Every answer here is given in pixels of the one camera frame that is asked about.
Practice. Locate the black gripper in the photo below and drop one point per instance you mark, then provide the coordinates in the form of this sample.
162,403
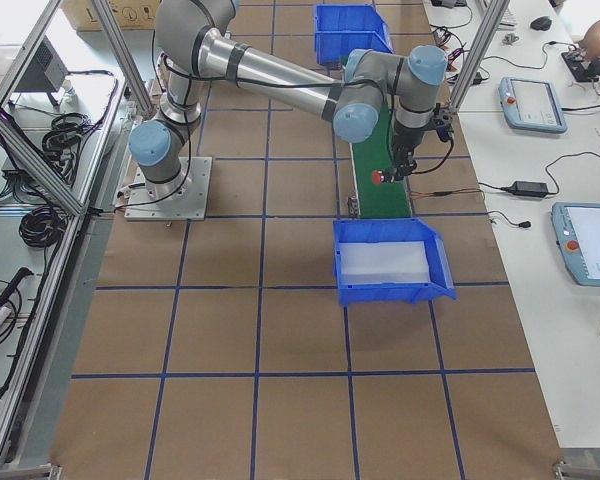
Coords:
405,141

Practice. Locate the red push button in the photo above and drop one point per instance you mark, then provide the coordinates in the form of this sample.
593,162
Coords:
383,176

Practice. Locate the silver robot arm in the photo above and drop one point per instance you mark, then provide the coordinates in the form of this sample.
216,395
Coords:
192,35

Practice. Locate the green conveyor belt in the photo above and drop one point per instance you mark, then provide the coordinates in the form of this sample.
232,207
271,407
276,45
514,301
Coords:
375,195

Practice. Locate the blue bin right side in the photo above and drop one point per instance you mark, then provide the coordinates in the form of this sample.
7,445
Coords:
394,230

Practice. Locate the blue bin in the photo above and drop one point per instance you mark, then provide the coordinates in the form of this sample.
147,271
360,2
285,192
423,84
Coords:
341,28
394,230

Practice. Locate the white foam pad right bin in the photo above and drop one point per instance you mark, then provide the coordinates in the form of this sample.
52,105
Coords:
383,262

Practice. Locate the black power adapter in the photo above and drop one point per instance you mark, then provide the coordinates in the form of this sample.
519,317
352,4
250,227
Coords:
530,189

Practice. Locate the blue bin left side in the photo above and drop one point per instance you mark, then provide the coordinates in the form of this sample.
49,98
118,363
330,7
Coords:
341,28

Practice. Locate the teach pendant near left bin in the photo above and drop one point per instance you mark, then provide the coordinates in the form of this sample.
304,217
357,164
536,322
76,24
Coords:
531,105

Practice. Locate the teach pendant bin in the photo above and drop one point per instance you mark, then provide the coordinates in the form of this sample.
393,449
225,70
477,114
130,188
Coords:
577,229
531,105

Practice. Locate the black computer mouse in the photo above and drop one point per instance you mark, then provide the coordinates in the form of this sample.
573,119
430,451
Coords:
542,23

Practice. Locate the black circuit board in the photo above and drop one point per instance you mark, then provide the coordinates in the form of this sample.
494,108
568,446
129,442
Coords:
581,69

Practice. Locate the teach pendant near right bin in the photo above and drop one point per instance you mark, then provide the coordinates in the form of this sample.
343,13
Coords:
577,229

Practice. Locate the brown paper table cover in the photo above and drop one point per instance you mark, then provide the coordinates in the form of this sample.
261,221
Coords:
218,349

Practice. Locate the cardboard box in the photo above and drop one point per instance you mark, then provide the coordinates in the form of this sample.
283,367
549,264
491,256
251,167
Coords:
129,14

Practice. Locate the grey control box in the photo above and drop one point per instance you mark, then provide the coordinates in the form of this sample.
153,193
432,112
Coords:
45,73

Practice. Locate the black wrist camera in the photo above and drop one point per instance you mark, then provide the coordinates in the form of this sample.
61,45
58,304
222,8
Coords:
442,120

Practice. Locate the aluminium frame post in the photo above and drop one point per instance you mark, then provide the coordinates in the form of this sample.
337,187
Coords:
477,51

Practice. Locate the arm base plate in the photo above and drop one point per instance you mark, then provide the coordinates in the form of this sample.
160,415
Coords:
184,198

